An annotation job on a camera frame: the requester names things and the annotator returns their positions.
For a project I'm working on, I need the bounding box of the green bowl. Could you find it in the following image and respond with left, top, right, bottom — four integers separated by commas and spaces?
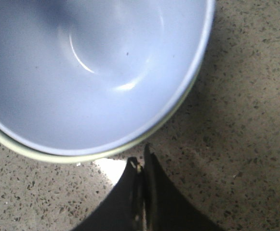
0, 61, 203, 164

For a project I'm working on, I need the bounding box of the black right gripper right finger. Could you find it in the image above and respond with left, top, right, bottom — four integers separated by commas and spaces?
144, 144, 222, 231

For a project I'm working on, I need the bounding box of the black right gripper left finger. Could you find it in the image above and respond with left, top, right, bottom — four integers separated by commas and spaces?
74, 157, 144, 231

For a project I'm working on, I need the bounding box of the blue bowl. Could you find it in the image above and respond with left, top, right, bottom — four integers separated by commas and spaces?
0, 0, 216, 156

